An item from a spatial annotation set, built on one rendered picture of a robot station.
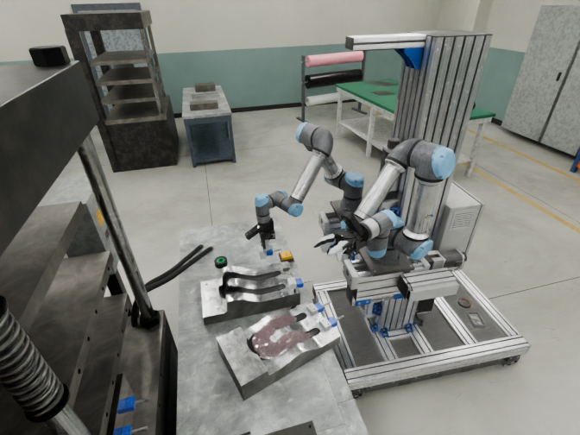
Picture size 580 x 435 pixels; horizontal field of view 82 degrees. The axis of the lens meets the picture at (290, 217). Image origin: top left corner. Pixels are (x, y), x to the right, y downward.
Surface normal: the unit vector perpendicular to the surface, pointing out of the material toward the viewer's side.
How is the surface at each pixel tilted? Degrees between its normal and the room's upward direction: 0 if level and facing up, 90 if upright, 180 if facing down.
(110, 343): 0
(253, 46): 90
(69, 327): 0
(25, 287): 0
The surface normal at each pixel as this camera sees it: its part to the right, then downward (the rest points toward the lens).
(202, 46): 0.25, 0.53
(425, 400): -0.02, -0.83
